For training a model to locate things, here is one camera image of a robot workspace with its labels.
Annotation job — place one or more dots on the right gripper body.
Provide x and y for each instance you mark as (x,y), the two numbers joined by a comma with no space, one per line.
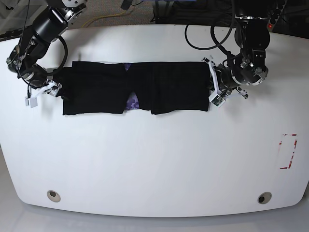
(37,80)

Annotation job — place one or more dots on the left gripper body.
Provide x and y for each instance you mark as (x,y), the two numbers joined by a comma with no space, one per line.
(226,84)

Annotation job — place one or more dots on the black T-shirt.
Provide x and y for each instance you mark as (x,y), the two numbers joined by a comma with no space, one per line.
(160,87)

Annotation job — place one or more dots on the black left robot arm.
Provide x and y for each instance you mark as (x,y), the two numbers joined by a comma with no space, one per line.
(249,19)

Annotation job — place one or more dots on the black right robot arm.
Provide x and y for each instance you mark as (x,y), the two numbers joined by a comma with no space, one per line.
(35,40)

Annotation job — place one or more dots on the black tripod rod on floor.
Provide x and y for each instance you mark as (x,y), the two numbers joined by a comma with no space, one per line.
(11,34)

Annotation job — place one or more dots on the red tape rectangle marking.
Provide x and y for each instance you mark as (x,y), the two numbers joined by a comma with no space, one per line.
(286,151)

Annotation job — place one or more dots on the black power strip red light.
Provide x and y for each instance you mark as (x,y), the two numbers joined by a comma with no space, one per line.
(274,12)

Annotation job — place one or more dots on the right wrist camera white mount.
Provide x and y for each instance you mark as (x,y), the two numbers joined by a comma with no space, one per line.
(52,88)

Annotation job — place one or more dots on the left table cable grommet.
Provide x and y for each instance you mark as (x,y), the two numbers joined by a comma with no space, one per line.
(53,196)

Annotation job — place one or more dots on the table cable grommet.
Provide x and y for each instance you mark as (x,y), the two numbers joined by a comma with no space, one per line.
(53,196)
(264,198)

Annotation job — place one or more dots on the right table cable grommet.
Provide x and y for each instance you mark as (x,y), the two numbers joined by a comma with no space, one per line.
(264,198)

